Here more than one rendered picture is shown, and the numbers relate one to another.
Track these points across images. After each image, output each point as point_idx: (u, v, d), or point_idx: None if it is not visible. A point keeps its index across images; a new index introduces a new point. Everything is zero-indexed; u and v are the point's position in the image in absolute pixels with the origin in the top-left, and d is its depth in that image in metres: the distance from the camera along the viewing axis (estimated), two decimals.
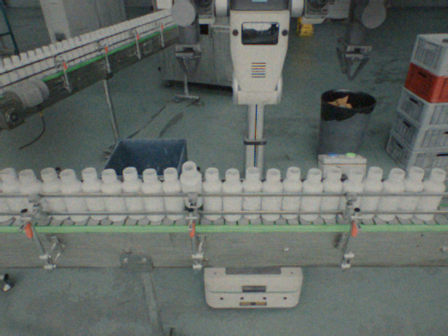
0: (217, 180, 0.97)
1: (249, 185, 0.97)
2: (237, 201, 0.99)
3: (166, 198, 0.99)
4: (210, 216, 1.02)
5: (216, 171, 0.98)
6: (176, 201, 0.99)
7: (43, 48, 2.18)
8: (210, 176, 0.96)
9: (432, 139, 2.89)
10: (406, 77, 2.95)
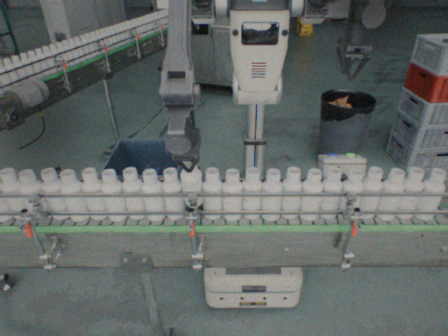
0: (217, 180, 0.97)
1: (249, 185, 0.97)
2: (237, 201, 0.99)
3: (166, 198, 0.99)
4: (210, 216, 1.02)
5: (216, 171, 0.98)
6: (176, 201, 0.99)
7: (43, 48, 2.18)
8: (210, 176, 0.96)
9: (432, 139, 2.89)
10: (406, 77, 2.95)
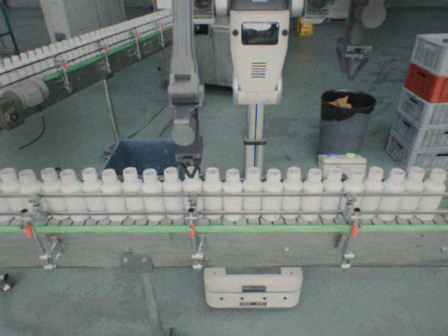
0: (217, 180, 0.97)
1: (250, 185, 0.97)
2: (237, 201, 0.99)
3: (166, 198, 0.99)
4: (210, 215, 1.02)
5: (216, 171, 0.98)
6: (177, 200, 1.00)
7: (43, 48, 2.18)
8: (210, 176, 0.96)
9: (432, 139, 2.89)
10: (406, 77, 2.95)
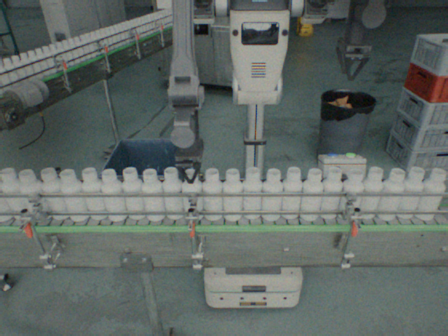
0: (218, 181, 0.97)
1: (250, 185, 0.97)
2: (237, 201, 0.99)
3: (166, 198, 0.99)
4: (211, 217, 1.02)
5: (215, 172, 0.98)
6: (177, 200, 0.99)
7: (43, 48, 2.18)
8: (210, 177, 0.95)
9: (432, 139, 2.89)
10: (406, 77, 2.95)
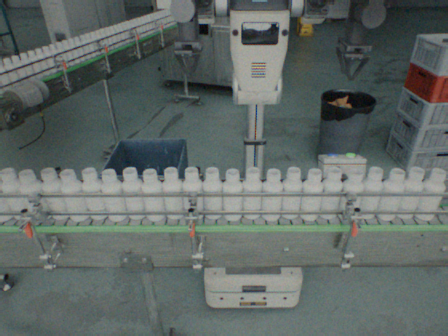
0: (217, 180, 0.97)
1: (250, 185, 0.97)
2: (237, 201, 0.99)
3: (166, 198, 0.99)
4: (210, 215, 1.02)
5: (216, 171, 0.98)
6: (177, 200, 0.99)
7: (43, 48, 2.18)
8: (210, 176, 0.96)
9: (432, 139, 2.89)
10: (406, 77, 2.95)
